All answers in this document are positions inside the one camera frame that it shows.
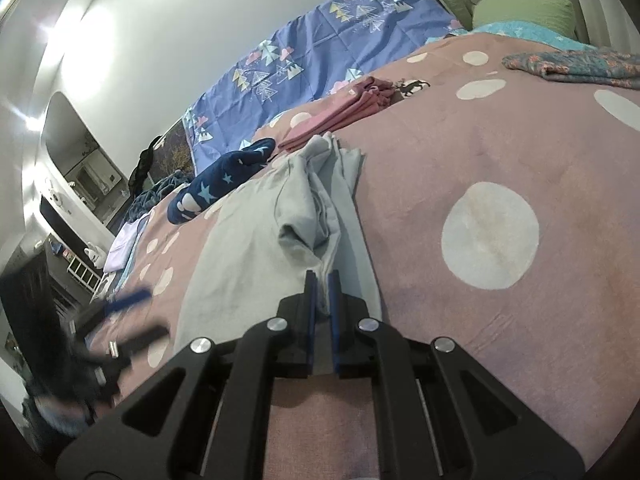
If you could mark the teal printed sheet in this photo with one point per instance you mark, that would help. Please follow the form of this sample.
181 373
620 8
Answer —
530 32

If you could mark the dark shelf unit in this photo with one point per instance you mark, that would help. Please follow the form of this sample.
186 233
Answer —
25 300

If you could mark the navy star-print garment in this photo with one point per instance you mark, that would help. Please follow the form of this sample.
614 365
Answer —
220 180

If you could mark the green pillow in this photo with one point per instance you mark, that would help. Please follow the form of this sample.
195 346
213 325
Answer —
450 2
525 12

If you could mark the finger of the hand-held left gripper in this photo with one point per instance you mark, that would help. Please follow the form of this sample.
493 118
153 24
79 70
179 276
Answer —
125 300
142 340

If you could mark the dark printed panel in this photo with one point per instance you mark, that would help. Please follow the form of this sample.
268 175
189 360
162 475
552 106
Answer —
175 152

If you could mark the black hanging bag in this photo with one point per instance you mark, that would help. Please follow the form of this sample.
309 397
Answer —
145 165

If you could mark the pink polka dot blanket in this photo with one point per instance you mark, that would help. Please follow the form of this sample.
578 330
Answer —
425 160

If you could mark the floral folded cloth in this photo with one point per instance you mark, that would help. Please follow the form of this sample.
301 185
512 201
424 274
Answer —
575 65

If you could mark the grey t-shirt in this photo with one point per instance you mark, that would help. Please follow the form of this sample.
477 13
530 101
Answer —
250 240

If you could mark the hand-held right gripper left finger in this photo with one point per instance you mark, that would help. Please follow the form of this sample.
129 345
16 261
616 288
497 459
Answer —
311 310

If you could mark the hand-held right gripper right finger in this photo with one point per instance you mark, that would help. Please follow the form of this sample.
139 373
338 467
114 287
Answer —
334 320

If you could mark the blue tree-print sheet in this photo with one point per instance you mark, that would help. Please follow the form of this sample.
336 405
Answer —
310 45

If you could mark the arched wall mirror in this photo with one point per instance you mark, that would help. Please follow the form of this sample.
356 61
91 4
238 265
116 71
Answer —
80 150

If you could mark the pink folded cloth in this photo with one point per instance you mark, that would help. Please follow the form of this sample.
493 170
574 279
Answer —
350 105

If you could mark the teal knit blanket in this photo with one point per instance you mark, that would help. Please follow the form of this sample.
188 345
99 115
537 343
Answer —
150 197

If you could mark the lavender cloth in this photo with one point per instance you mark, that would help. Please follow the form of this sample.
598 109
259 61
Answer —
125 247

